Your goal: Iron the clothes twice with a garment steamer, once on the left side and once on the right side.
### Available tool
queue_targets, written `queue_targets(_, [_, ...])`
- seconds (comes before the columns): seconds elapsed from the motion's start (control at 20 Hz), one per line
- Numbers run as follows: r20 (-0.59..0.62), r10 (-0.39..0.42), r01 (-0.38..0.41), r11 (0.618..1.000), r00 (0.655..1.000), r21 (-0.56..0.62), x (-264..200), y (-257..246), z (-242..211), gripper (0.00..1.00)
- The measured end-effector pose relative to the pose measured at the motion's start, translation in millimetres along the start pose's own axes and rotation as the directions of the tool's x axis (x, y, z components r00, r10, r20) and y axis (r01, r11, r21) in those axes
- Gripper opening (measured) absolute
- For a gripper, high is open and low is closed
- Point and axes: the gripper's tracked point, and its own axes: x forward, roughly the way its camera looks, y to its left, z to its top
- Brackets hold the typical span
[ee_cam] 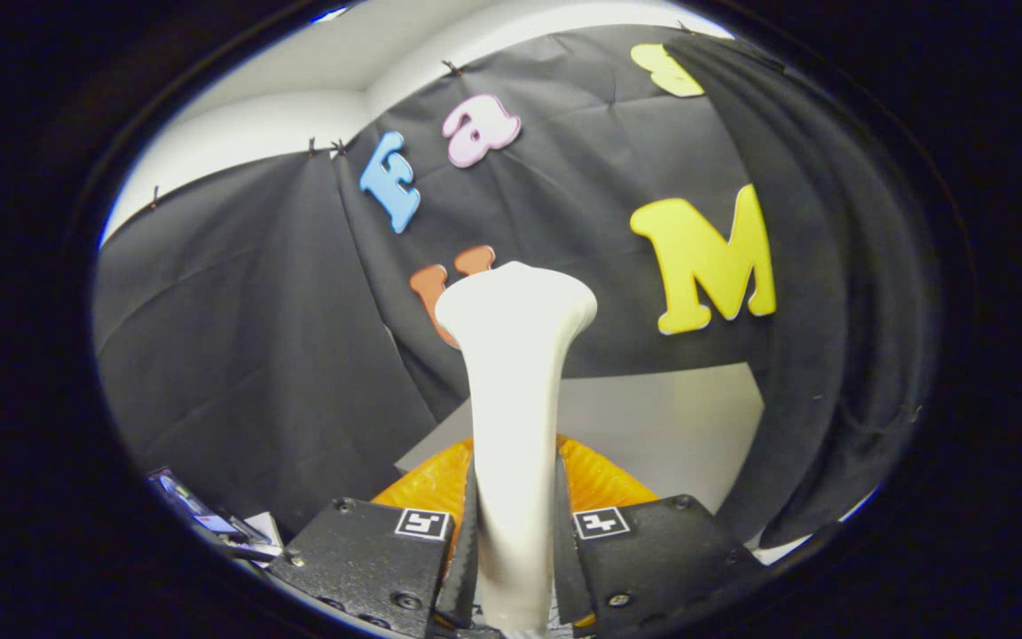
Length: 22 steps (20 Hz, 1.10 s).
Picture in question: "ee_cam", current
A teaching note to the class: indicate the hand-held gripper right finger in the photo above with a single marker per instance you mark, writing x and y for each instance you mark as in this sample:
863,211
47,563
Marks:
653,555

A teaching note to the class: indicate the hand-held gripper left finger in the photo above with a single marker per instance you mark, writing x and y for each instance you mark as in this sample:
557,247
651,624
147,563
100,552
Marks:
360,559

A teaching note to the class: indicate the white garment steamer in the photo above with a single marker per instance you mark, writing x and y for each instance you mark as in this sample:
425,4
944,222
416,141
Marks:
515,426

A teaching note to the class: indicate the black blazer jacket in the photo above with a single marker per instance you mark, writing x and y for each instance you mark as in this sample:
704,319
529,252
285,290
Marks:
839,311

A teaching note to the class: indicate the white paper sheets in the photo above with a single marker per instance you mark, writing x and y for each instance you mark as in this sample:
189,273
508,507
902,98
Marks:
264,528

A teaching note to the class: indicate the grey drawer cabinet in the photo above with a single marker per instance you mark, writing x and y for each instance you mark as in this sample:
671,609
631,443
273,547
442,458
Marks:
653,426

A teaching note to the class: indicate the lit display screen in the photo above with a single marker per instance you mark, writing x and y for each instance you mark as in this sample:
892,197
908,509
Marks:
196,515

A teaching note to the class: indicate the black backdrop cloth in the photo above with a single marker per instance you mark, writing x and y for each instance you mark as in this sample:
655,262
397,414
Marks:
254,337

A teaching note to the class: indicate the row of black cloth clips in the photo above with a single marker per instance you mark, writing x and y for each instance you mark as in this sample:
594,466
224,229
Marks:
451,67

